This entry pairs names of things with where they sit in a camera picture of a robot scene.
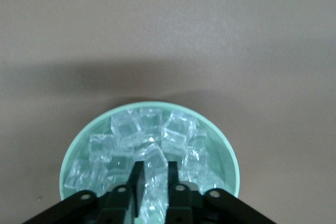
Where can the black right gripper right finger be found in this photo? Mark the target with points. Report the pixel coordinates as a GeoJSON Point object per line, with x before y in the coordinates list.
{"type": "Point", "coordinates": [183, 203]}

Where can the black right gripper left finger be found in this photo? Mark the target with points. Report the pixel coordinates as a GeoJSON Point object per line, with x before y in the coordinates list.
{"type": "Point", "coordinates": [118, 203]}

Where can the clear ice cube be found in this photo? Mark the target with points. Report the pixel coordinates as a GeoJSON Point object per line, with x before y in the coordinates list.
{"type": "Point", "coordinates": [151, 120]}
{"type": "Point", "coordinates": [194, 162]}
{"type": "Point", "coordinates": [101, 146]}
{"type": "Point", "coordinates": [77, 174]}
{"type": "Point", "coordinates": [155, 161]}
{"type": "Point", "coordinates": [211, 182]}
{"type": "Point", "coordinates": [124, 124]}
{"type": "Point", "coordinates": [183, 121]}
{"type": "Point", "coordinates": [99, 176]}
{"type": "Point", "coordinates": [199, 137]}
{"type": "Point", "coordinates": [119, 165]}
{"type": "Point", "coordinates": [173, 141]}

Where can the mint green ice bowl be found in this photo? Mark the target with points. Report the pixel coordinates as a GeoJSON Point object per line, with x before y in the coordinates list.
{"type": "Point", "coordinates": [225, 161]}

